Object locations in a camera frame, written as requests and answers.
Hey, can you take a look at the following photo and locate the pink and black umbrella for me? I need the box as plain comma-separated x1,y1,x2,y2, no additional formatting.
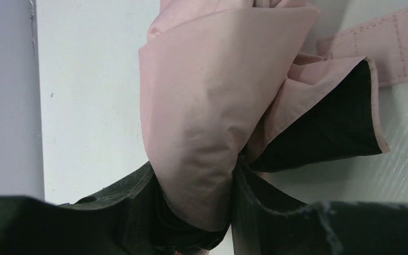
139,1,408,254

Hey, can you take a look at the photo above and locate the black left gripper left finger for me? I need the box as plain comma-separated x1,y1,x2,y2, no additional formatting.
0,163,174,254

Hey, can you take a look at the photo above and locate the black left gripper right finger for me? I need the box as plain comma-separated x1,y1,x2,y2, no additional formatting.
231,163,408,254

